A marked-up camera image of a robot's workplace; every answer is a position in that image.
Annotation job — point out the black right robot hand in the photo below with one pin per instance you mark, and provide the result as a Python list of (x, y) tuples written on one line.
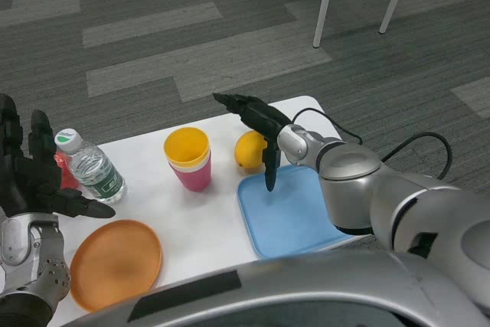
[(264, 116)]

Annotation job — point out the red apple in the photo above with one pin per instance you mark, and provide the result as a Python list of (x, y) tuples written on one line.
[(69, 174)]

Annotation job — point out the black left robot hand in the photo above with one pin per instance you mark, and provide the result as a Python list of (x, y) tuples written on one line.
[(27, 181)]

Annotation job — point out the clear water bottle green label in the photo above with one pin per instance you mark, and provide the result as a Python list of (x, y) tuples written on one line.
[(95, 174)]

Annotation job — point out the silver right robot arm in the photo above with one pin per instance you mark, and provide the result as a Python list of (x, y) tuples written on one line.
[(352, 174)]

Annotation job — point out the white plastic cup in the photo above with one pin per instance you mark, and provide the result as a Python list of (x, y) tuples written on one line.
[(199, 169)]

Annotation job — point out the pink plastic cup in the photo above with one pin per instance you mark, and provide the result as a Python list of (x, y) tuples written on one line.
[(193, 181)]

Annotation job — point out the blue plastic tray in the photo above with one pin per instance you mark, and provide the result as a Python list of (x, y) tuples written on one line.
[(287, 220)]

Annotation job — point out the yellow plastic cup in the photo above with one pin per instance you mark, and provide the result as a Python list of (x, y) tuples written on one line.
[(187, 147)]

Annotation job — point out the silver robot chest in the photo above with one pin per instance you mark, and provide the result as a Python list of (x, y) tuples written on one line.
[(306, 288)]

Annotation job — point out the yellow lemon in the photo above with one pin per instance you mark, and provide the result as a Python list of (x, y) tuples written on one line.
[(249, 151)]

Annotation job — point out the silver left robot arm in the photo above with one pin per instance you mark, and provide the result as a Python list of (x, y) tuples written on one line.
[(30, 258)]

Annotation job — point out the white office table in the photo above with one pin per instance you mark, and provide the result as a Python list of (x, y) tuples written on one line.
[(323, 5)]

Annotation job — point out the orange plastic plate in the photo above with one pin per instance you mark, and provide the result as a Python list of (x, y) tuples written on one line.
[(115, 265)]

